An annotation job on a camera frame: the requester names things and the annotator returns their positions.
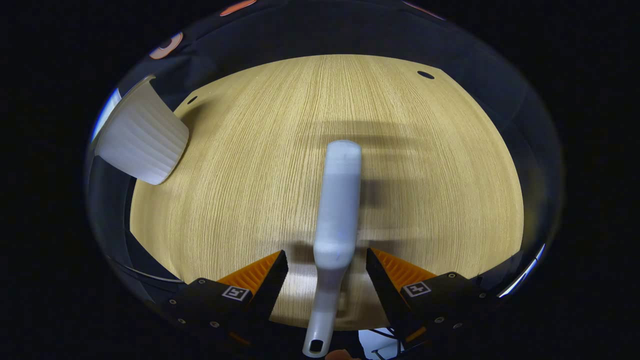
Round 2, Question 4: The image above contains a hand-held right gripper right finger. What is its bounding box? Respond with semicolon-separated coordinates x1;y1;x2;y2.
366;247;493;346

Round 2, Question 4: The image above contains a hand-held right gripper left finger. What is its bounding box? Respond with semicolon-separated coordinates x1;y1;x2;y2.
150;250;290;341

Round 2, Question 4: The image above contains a small grey broom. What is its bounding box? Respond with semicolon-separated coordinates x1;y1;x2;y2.
302;140;363;358

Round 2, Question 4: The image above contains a white ribbed garbage bin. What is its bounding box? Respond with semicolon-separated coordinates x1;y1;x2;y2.
92;75;190;186

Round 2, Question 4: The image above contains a wooden desktop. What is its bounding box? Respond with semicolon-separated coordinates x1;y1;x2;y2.
129;54;525;332

